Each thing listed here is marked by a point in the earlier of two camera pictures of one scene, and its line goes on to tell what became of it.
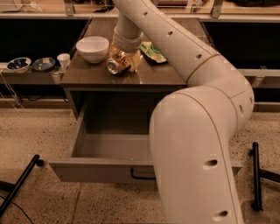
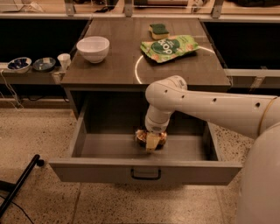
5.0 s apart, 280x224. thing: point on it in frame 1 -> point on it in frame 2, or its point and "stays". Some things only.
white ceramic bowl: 94,48 stays
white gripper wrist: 127,41 -> 155,127
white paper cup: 64,59 stays
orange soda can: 118,63 -> 141,137
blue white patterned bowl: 19,65 stays
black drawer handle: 143,178 stays
